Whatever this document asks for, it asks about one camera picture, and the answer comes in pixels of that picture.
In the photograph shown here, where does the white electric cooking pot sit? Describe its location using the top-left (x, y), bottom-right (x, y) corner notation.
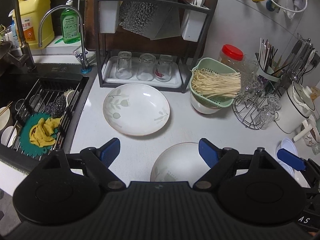
top-left (276, 81), bottom-right (316, 134)

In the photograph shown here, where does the green dish soap bottle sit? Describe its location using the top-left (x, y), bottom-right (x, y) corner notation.
top-left (60, 9), bottom-right (80, 44)

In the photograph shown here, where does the chrome curved faucet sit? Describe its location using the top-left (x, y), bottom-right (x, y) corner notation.
top-left (38, 0), bottom-right (92, 74)

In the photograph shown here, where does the green chopstick holder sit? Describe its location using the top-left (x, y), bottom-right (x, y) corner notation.
top-left (257, 63), bottom-right (280, 82)

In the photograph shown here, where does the clear drinking glass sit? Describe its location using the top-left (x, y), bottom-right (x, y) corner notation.
top-left (137, 53), bottom-right (156, 81)
top-left (115, 51), bottom-right (133, 79)

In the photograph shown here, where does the white drip tray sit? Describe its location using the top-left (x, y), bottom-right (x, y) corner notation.
top-left (102, 51), bottom-right (182, 89)

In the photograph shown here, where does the left clear drinking glass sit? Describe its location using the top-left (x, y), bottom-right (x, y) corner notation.
top-left (115, 51), bottom-right (133, 79)

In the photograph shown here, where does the large floral white plate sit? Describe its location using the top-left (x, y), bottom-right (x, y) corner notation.
top-left (103, 83), bottom-right (170, 137)

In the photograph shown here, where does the yellow dish cloth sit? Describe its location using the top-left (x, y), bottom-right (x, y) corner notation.
top-left (29, 117), bottom-right (61, 148)

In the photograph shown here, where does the yellow detergent jug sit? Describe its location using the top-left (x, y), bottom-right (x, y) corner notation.
top-left (18, 0), bottom-right (55, 50)

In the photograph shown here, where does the lavender plastic bowl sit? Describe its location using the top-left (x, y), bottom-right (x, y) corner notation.
top-left (275, 138), bottom-right (298, 178)

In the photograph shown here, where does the embossed metal sheet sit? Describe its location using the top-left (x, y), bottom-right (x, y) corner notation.
top-left (119, 0), bottom-right (180, 40)

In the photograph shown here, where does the black metal dish rack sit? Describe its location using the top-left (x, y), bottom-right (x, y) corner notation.
top-left (90, 0), bottom-right (217, 87)

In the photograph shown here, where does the white bowl under colander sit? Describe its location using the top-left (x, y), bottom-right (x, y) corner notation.
top-left (190, 93), bottom-right (221, 115)

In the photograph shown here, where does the white utensil caddy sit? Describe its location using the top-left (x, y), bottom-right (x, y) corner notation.
top-left (99, 1), bottom-right (120, 34)
top-left (181, 10), bottom-right (207, 42)

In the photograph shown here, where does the wooden cutting board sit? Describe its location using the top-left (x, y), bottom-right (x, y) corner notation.
top-left (84, 0), bottom-right (206, 57)

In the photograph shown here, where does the black sink drain rack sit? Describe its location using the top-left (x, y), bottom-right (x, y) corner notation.
top-left (1, 76), bottom-right (87, 160)

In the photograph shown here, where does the steel wool scrubber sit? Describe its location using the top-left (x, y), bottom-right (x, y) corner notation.
top-left (43, 94), bottom-right (66, 118)

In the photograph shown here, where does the wire glass holder stand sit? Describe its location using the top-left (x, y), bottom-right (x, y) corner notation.
top-left (232, 78), bottom-right (281, 130)

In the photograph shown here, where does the right white utensil caddy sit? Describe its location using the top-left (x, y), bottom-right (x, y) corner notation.
top-left (181, 10), bottom-right (207, 42)

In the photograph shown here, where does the right glass with red print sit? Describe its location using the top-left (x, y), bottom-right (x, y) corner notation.
top-left (155, 55), bottom-right (173, 82)

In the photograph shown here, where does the dark pull-down faucet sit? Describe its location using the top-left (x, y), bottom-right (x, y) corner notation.
top-left (11, 0), bottom-right (36, 72)

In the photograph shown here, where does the green plastic colander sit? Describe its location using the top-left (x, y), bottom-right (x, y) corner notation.
top-left (189, 57), bottom-right (241, 108)

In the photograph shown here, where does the middle clear drinking glass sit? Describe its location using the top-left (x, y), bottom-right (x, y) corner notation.
top-left (137, 53), bottom-right (156, 81)

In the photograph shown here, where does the left white utensil caddy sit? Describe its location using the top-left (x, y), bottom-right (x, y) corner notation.
top-left (99, 1), bottom-right (120, 34)

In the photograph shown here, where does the pale enoki mushroom bunch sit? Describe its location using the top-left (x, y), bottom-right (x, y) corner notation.
top-left (191, 68), bottom-right (241, 98)

